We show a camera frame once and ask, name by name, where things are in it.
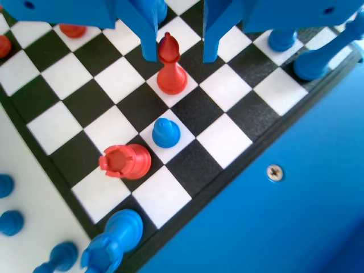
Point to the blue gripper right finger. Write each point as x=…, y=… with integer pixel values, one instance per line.
x=211, y=34

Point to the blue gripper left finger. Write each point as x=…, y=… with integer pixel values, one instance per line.
x=149, y=34

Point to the red chess bishop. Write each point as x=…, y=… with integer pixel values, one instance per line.
x=170, y=76

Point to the blue chess pawn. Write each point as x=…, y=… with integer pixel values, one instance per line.
x=5, y=186
x=11, y=223
x=166, y=135
x=64, y=254
x=283, y=41

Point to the red chess pawn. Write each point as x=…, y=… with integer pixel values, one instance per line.
x=72, y=30
x=4, y=47

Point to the tall blue piece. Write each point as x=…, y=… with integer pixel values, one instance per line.
x=311, y=65

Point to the red chess rook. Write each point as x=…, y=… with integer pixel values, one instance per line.
x=133, y=162

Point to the black white chessboard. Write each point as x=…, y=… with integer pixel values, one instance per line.
x=196, y=111

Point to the silver plate screw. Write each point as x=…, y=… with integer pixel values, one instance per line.
x=274, y=173

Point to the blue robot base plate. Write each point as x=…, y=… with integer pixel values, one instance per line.
x=284, y=221

